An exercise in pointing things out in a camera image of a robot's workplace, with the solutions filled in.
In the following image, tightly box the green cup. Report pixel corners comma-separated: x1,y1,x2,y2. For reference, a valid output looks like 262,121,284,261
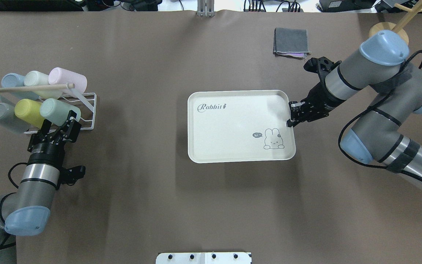
40,98,81,127

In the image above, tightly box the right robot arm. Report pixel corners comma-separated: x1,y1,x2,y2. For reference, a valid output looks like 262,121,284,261
287,30,422,189

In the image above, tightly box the wooden mug tree stand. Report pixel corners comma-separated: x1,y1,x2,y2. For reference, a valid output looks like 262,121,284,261
368,0,422,43

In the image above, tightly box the pink cup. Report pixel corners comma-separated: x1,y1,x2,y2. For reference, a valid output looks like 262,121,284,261
48,67,88,94

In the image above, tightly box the aluminium frame post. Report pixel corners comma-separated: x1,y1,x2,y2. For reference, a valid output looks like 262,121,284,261
196,0,215,17

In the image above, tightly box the folded grey cloth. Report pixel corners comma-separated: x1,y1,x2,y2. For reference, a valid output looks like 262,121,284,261
273,28,310,58

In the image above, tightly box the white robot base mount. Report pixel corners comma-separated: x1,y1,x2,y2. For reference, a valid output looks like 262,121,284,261
155,251,252,264

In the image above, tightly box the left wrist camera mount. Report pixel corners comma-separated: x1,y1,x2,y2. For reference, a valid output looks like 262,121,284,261
58,165,86,188

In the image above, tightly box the cream white cup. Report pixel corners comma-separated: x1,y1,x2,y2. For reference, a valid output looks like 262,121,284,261
24,70,63,100

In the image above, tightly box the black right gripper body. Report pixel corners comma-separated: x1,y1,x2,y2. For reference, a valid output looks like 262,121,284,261
299,82,340,122

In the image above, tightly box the yellow cup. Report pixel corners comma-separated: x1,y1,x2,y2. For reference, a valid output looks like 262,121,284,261
14,99,45,129

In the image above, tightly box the white wire cup rack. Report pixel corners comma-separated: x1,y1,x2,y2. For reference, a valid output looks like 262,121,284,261
25,92,97,134

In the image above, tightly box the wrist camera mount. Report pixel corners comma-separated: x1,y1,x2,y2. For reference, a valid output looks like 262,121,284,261
303,56,342,83
58,165,86,188

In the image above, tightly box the wooden rack handle rod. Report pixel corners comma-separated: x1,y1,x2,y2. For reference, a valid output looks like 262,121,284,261
0,83,75,93

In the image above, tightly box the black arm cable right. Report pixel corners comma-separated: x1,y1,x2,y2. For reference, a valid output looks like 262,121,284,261
338,49,422,169

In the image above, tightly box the light blue cup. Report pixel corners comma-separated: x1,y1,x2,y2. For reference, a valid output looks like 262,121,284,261
1,73,39,101

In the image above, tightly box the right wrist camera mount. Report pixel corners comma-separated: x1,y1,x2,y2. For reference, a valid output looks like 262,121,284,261
303,56,342,83

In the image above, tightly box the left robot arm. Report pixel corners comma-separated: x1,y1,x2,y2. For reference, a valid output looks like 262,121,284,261
0,110,86,264

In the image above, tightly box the white rabbit tray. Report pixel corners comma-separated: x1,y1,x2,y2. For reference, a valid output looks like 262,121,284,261
187,90,296,164

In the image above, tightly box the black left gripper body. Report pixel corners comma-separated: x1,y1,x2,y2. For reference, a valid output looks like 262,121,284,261
27,134,66,167

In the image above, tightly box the grey cup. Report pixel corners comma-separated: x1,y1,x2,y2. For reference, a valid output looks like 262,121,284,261
0,102,31,134

